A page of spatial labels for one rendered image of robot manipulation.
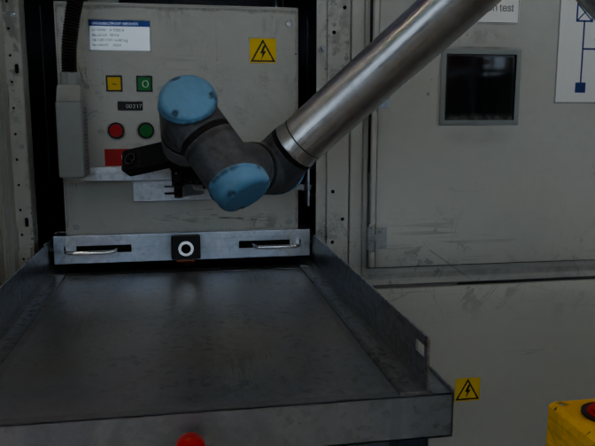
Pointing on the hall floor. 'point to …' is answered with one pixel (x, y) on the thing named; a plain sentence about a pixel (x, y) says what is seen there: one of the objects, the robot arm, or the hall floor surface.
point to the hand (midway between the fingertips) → (177, 190)
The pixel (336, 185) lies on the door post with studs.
